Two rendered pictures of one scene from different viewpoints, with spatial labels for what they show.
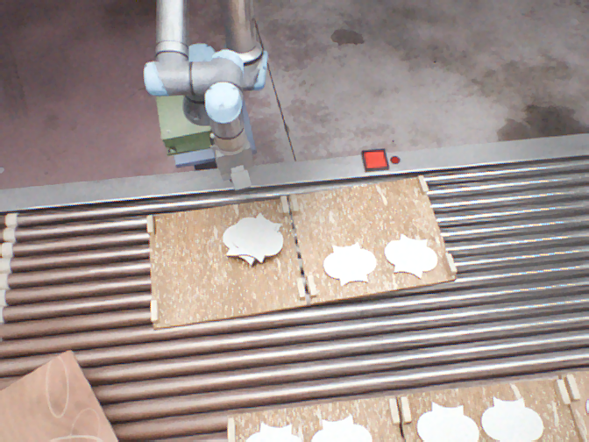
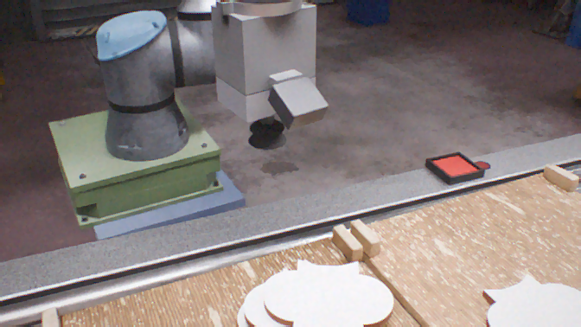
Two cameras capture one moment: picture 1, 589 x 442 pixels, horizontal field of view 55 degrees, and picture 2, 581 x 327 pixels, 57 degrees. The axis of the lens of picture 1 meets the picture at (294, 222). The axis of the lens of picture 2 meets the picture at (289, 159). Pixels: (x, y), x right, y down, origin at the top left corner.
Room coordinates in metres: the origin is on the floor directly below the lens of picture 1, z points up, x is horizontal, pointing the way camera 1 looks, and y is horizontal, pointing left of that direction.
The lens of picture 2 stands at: (0.34, 0.27, 1.43)
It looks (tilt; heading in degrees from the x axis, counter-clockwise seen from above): 29 degrees down; 345
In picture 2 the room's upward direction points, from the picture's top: straight up
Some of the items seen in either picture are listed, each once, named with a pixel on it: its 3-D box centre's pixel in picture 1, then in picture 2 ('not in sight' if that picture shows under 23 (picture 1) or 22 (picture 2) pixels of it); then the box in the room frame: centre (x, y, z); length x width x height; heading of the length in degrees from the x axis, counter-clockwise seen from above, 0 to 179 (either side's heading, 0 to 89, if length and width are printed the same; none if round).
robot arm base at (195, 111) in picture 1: (203, 97); (144, 117); (1.27, 0.29, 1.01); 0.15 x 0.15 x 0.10
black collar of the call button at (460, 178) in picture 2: (375, 160); (454, 168); (1.09, -0.25, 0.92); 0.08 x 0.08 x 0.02; 7
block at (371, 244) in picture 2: (294, 204); (364, 237); (0.91, 0.00, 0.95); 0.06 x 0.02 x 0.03; 10
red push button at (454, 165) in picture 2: (374, 160); (454, 169); (1.09, -0.25, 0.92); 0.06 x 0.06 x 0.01; 7
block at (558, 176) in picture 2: (422, 185); (560, 177); (0.97, -0.38, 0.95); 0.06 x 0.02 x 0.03; 10
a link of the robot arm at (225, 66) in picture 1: (219, 77); not in sight; (0.95, 0.17, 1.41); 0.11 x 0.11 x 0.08; 1
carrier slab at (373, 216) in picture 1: (369, 237); (534, 266); (0.81, -0.21, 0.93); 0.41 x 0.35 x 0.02; 100
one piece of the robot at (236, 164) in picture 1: (234, 160); (274, 56); (0.84, 0.15, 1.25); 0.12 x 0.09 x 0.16; 19
